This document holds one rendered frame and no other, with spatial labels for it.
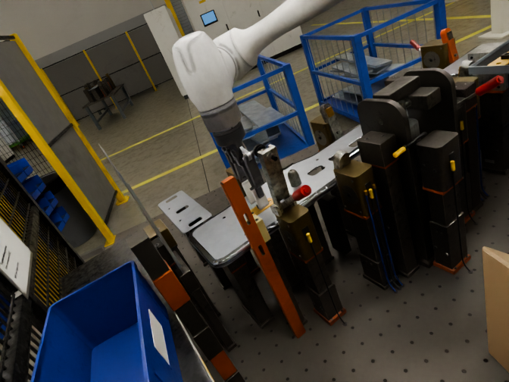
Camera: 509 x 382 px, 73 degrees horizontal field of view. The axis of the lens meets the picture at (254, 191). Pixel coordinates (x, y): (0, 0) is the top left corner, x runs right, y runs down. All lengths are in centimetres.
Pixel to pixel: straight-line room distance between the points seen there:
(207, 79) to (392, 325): 72
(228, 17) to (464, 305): 833
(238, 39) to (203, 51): 15
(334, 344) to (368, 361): 9
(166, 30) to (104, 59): 461
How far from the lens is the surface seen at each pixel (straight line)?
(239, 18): 890
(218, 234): 92
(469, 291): 103
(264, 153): 70
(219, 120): 79
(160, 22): 872
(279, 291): 86
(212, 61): 77
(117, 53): 1287
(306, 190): 66
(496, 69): 96
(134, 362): 70
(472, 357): 92
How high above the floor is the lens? 148
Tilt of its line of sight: 28 degrees down
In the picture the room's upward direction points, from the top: 24 degrees counter-clockwise
